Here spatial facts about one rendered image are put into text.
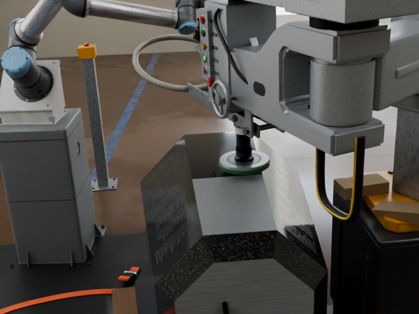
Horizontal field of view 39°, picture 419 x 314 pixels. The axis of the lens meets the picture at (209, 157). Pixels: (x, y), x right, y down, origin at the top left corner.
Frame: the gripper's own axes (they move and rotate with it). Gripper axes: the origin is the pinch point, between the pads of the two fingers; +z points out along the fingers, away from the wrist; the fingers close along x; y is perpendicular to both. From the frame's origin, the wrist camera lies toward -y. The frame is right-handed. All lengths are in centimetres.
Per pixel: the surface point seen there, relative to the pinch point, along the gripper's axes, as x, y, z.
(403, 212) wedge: 59, -130, -19
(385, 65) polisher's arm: 73, -106, -80
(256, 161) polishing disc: 60, -68, -7
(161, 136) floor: -114, 102, 192
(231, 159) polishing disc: 64, -58, -4
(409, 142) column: 34, -118, -31
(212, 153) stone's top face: 51, -42, 11
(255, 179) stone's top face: 66, -72, -3
